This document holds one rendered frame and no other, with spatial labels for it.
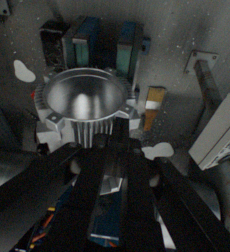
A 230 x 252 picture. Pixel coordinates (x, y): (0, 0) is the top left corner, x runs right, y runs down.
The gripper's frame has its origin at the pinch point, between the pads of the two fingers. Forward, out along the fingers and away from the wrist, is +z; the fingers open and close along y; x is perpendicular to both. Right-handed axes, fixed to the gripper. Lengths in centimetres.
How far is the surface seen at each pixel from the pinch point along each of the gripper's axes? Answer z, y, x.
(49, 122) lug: 11.2, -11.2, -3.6
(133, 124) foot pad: 19.5, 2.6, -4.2
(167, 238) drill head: 27, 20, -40
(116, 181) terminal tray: 19.9, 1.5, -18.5
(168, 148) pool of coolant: 58, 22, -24
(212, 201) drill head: 34, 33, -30
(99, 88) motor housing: 27.6, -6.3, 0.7
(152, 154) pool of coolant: 61, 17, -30
